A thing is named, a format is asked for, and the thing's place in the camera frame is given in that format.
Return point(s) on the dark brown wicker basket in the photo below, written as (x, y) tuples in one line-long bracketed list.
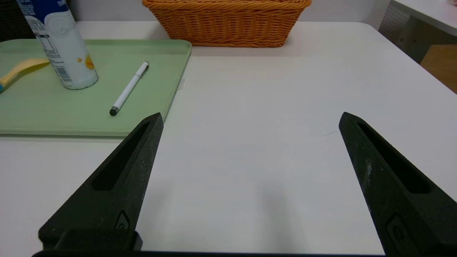
[(12, 21)]

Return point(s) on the clear tape piece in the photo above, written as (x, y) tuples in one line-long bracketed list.
[(181, 84)]

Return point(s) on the orange wicker basket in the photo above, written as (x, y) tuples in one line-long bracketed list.
[(228, 25)]

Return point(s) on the white side table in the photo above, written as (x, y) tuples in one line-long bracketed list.
[(428, 14)]

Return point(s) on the blue-capped spray can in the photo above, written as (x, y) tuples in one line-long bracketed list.
[(68, 53)]

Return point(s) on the white stylus pen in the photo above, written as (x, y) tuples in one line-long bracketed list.
[(129, 88)]

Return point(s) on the light green plastic tray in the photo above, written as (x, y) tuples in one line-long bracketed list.
[(46, 110)]

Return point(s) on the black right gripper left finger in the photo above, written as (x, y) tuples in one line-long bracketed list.
[(107, 200)]

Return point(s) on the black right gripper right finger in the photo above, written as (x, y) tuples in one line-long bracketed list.
[(389, 200)]

